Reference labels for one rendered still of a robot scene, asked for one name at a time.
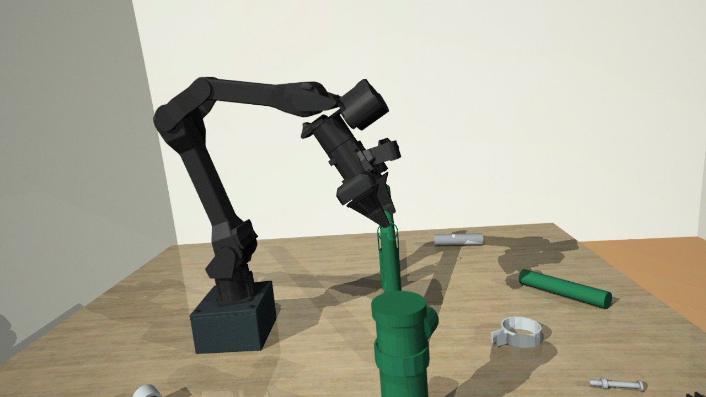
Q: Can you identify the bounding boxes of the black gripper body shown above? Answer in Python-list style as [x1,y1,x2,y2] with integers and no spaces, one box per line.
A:
[328,137,388,205]

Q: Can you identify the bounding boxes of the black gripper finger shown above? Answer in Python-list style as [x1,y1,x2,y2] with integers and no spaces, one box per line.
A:
[374,172,396,214]
[346,183,390,228]

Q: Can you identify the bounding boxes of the grey bolt with nut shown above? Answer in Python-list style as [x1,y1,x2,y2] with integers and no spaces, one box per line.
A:
[589,378,644,391]

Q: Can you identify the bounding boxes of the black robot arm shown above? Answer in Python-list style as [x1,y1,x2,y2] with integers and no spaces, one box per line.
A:
[153,77,401,307]

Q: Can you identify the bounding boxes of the grey metal tube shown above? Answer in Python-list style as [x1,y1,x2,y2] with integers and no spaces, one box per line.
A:
[434,233,484,245]

